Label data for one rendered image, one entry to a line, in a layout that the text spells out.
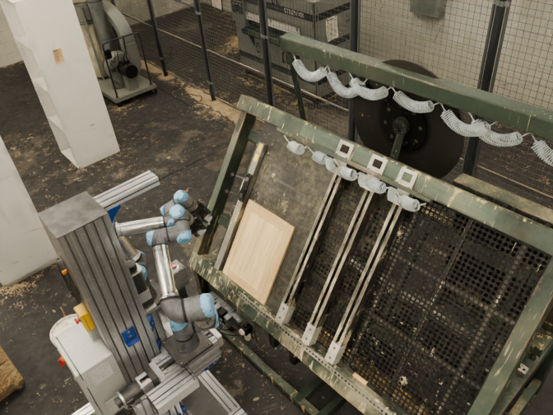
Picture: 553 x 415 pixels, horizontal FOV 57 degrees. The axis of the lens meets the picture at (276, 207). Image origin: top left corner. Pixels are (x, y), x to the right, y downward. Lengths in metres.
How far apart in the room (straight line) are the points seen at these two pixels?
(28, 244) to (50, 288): 0.46
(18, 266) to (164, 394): 2.78
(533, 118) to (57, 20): 4.99
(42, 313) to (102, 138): 2.61
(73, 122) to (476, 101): 4.96
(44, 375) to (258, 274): 2.09
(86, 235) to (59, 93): 4.11
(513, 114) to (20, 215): 4.12
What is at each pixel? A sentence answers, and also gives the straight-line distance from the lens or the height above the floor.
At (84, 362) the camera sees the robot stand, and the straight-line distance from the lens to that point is 2.95.
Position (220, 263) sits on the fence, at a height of 0.95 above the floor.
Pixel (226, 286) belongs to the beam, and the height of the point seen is 0.87.
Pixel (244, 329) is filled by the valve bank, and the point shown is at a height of 0.75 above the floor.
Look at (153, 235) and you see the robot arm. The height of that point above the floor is 1.81.
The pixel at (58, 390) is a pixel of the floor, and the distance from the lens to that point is 4.53.
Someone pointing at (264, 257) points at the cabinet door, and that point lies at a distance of 3.33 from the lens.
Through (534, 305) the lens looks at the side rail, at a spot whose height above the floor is 1.62.
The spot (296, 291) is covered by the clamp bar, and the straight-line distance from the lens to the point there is 3.13.
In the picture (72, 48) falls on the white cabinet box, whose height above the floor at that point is 1.45.
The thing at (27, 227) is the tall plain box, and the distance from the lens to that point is 5.23.
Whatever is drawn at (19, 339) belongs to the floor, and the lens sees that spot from 5.03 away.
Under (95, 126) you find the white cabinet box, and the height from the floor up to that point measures 0.46.
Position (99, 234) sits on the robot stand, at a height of 1.94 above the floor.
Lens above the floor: 3.45
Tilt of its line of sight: 39 degrees down
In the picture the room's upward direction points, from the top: 6 degrees counter-clockwise
